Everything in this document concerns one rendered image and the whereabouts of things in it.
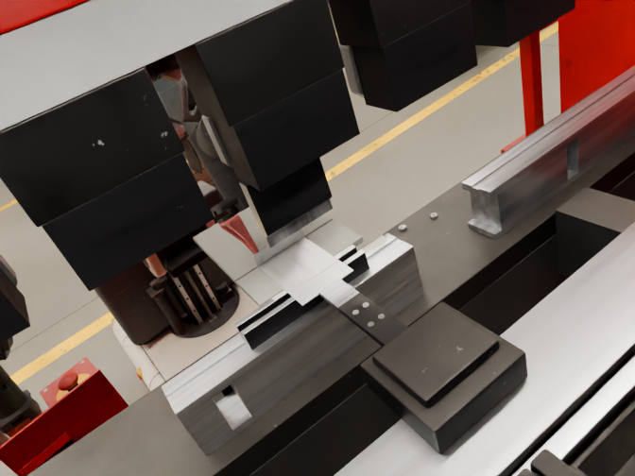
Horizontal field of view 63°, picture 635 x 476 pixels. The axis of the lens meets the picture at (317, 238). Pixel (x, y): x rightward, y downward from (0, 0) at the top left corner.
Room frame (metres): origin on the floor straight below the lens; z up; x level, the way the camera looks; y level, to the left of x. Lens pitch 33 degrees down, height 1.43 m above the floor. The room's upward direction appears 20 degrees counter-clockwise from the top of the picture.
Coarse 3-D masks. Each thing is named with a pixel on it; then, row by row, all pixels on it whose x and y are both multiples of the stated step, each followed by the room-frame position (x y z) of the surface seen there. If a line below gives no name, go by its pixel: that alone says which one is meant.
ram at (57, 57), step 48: (0, 0) 0.46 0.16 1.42; (48, 0) 0.47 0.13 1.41; (96, 0) 0.48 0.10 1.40; (144, 0) 0.50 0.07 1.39; (192, 0) 0.51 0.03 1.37; (240, 0) 0.53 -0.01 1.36; (288, 0) 0.55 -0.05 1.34; (0, 48) 0.45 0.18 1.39; (48, 48) 0.46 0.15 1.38; (96, 48) 0.48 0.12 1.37; (144, 48) 0.49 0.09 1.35; (0, 96) 0.44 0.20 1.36; (48, 96) 0.45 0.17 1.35
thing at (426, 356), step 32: (352, 288) 0.50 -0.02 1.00; (352, 320) 0.45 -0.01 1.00; (384, 320) 0.43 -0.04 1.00; (448, 320) 0.37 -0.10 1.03; (384, 352) 0.36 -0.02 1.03; (416, 352) 0.34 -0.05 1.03; (448, 352) 0.33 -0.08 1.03; (480, 352) 0.32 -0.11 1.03; (512, 352) 0.31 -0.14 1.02; (384, 384) 0.33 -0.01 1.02; (416, 384) 0.31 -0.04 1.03; (448, 384) 0.30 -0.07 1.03; (480, 384) 0.29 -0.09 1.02; (512, 384) 0.30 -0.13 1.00; (416, 416) 0.29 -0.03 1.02; (448, 416) 0.27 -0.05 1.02; (480, 416) 0.28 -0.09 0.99; (448, 448) 0.27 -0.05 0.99
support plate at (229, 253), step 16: (256, 224) 0.75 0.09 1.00; (320, 224) 0.68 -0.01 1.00; (336, 224) 0.67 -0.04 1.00; (208, 240) 0.76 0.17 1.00; (224, 240) 0.74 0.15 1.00; (256, 240) 0.70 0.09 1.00; (320, 240) 0.64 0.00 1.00; (336, 240) 0.63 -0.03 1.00; (352, 240) 0.61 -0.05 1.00; (224, 256) 0.69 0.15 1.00; (240, 256) 0.67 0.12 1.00; (240, 272) 0.63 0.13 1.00; (256, 272) 0.62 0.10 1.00; (256, 288) 0.58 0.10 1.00; (272, 288) 0.57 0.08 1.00
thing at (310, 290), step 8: (336, 264) 0.57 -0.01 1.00; (344, 264) 0.56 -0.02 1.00; (328, 272) 0.56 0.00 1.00; (336, 272) 0.55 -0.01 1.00; (344, 272) 0.54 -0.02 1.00; (312, 280) 0.55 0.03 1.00; (320, 280) 0.54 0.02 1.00; (328, 280) 0.54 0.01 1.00; (304, 288) 0.54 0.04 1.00; (312, 288) 0.54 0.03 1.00; (320, 288) 0.53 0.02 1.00; (296, 296) 0.53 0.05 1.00; (304, 296) 0.53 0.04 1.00; (312, 296) 0.52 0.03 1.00
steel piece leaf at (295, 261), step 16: (288, 240) 0.65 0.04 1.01; (304, 240) 0.65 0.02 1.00; (256, 256) 0.63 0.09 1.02; (272, 256) 0.64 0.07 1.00; (288, 256) 0.63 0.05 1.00; (304, 256) 0.61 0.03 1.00; (320, 256) 0.60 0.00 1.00; (272, 272) 0.60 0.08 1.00; (288, 272) 0.59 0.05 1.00; (304, 272) 0.57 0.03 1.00; (320, 272) 0.56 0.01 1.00; (288, 288) 0.55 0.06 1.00
